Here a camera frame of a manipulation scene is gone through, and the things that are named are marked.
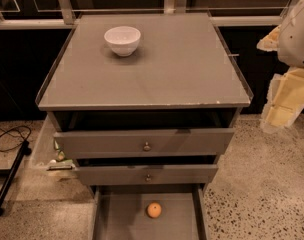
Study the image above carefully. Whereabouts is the black floor cable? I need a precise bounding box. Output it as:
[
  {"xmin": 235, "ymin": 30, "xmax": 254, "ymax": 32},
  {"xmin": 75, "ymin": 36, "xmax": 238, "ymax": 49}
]
[{"xmin": 0, "ymin": 122, "xmax": 32, "ymax": 153}]

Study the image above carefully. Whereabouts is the brass top drawer knob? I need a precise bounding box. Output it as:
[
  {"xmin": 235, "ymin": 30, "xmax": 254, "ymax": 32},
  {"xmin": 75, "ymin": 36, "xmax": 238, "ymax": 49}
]
[{"xmin": 143, "ymin": 142, "xmax": 151, "ymax": 152}]

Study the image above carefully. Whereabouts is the clear plastic side bin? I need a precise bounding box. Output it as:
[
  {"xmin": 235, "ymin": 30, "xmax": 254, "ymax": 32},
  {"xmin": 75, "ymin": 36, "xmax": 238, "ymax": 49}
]
[{"xmin": 28, "ymin": 118, "xmax": 75, "ymax": 176}]

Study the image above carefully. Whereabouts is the metal window frame rail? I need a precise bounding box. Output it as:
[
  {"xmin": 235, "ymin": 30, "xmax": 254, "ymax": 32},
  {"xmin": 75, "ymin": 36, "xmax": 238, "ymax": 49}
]
[{"xmin": 0, "ymin": 0, "xmax": 299, "ymax": 29}]

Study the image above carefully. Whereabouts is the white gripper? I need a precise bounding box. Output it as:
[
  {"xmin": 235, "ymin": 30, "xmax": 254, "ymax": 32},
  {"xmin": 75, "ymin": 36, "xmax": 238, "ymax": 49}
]
[{"xmin": 256, "ymin": 0, "xmax": 304, "ymax": 133}]

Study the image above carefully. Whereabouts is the white ceramic bowl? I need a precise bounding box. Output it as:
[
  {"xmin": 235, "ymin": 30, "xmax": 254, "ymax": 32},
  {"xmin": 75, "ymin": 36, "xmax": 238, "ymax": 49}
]
[{"xmin": 104, "ymin": 26, "xmax": 141, "ymax": 57}]

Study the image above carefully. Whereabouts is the orange round fruit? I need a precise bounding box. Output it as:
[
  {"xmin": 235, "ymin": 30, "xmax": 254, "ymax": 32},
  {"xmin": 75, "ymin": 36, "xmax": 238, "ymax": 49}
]
[{"xmin": 146, "ymin": 202, "xmax": 162, "ymax": 219}]

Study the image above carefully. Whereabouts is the black stand bar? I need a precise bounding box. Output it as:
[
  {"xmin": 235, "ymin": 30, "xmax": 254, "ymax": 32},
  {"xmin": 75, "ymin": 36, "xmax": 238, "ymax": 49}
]
[{"xmin": 0, "ymin": 140, "xmax": 32, "ymax": 216}]

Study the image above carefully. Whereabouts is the grey middle drawer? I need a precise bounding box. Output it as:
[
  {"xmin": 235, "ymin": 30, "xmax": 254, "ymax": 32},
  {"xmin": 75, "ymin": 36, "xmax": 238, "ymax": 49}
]
[{"xmin": 76, "ymin": 165, "xmax": 218, "ymax": 186}]

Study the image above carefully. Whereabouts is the grey top drawer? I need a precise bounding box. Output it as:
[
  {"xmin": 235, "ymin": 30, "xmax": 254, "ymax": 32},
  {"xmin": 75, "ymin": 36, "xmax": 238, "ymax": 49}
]
[{"xmin": 54, "ymin": 128, "xmax": 234, "ymax": 159}]

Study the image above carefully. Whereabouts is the grey drawer cabinet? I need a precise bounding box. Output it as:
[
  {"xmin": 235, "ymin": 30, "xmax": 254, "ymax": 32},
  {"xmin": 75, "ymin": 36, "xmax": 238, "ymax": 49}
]
[{"xmin": 35, "ymin": 12, "xmax": 254, "ymax": 240}]

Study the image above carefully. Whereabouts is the grey drawer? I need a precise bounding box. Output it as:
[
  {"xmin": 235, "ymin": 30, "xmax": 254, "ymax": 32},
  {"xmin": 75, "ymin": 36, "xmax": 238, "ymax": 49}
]
[
  {"xmin": 76, "ymin": 165, "xmax": 218, "ymax": 186},
  {"xmin": 90, "ymin": 184, "xmax": 210, "ymax": 240},
  {"xmin": 54, "ymin": 128, "xmax": 234, "ymax": 159}
]

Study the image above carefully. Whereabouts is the grey bottom drawer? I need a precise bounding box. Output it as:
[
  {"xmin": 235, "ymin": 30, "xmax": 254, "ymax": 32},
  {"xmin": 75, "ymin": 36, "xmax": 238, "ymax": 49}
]
[{"xmin": 90, "ymin": 184, "xmax": 210, "ymax": 240}]

